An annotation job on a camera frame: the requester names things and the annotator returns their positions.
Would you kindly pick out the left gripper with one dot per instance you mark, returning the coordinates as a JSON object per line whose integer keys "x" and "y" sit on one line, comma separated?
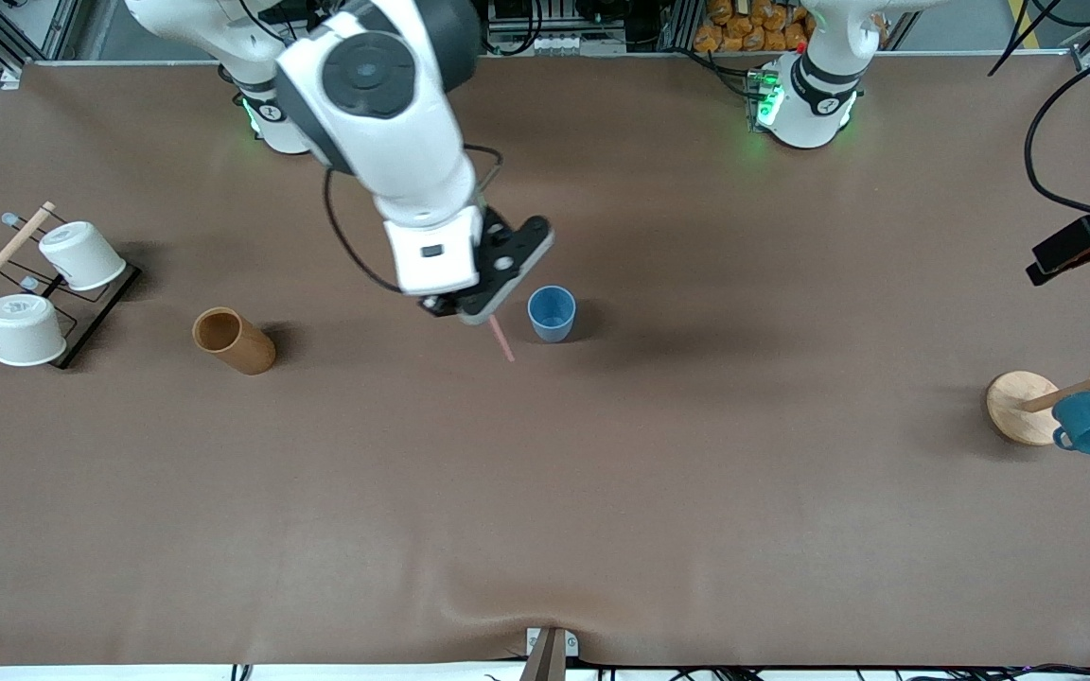
{"x": 1078, "y": 242}

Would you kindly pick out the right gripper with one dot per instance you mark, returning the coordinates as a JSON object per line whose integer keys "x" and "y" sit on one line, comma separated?
{"x": 440, "y": 306}

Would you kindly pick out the pink chopstick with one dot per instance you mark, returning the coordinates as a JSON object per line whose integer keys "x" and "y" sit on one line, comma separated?
{"x": 502, "y": 340}

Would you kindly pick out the blue cup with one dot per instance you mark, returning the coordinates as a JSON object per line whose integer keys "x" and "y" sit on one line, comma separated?
{"x": 552, "y": 317}

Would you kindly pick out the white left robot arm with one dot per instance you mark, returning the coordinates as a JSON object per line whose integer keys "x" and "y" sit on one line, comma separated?
{"x": 815, "y": 109}

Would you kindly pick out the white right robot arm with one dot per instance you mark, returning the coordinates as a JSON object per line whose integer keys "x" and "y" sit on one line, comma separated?
{"x": 365, "y": 113}

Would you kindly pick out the white upside-down cup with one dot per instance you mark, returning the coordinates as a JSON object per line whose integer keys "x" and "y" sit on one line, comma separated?
{"x": 81, "y": 257}
{"x": 25, "y": 333}

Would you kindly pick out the wooden mug tree stand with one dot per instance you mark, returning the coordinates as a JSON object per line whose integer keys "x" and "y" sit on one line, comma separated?
{"x": 1018, "y": 402}

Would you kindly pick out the brown wooden cylinder holder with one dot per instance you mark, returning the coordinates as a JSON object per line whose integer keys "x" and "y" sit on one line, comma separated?
{"x": 247, "y": 350}

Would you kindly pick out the brown table mat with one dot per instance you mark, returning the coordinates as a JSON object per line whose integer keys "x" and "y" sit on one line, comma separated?
{"x": 545, "y": 492}

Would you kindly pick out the orange snack bag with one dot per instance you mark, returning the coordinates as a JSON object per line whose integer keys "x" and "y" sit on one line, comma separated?
{"x": 753, "y": 28}

